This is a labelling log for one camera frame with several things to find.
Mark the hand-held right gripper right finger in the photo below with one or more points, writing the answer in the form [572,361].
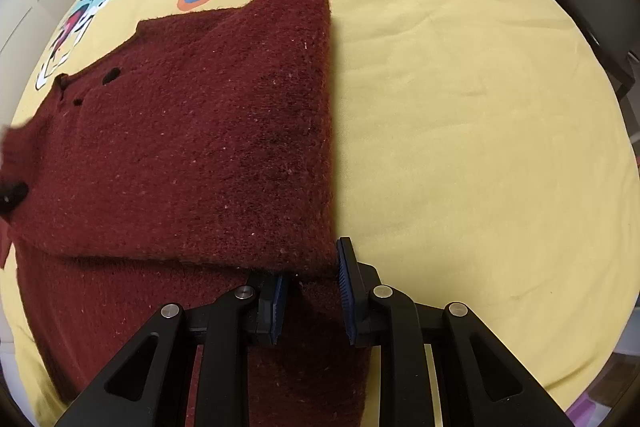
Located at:
[345,287]

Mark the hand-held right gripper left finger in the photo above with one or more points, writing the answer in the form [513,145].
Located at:
[276,307]

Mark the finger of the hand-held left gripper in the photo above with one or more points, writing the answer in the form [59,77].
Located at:
[11,197]

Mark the maroon knit sweater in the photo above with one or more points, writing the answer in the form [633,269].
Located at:
[200,132]

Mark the yellow printed blanket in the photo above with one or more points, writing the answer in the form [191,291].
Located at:
[450,132]

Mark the white cabinet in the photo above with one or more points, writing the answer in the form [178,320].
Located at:
[35,7]

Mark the grey chair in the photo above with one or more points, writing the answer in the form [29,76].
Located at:
[600,7]

